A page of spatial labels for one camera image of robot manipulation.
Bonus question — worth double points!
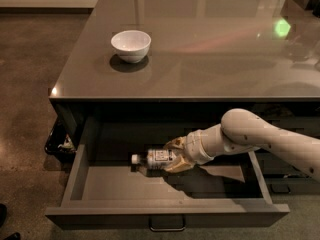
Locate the open grey top drawer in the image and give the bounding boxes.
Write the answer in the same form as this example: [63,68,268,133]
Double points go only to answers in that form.
[45,118,289,230]

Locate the black shoe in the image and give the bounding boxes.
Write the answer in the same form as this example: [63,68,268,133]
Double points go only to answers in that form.
[0,203,22,240]

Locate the white ceramic bowl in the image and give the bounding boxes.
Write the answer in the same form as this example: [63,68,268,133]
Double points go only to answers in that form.
[110,30,151,63]

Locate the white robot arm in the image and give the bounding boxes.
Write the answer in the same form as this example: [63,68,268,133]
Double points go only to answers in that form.
[164,109,320,181]

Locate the dark grey cabinet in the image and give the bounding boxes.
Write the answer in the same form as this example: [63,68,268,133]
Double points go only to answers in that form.
[50,0,320,141]

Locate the clear plastic water bottle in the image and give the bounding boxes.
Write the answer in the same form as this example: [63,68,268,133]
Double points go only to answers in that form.
[131,149,176,170]

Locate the metal drawer handle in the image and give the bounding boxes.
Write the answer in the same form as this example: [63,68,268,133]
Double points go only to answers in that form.
[148,216,186,233]

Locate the black waste bin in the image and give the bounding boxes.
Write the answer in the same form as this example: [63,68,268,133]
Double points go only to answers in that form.
[44,119,76,163]

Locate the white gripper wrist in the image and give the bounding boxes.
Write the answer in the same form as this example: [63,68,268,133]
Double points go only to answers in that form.
[163,130,213,173]

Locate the closed lower right drawers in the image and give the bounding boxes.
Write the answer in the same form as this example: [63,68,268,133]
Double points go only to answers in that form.
[251,103,320,195]

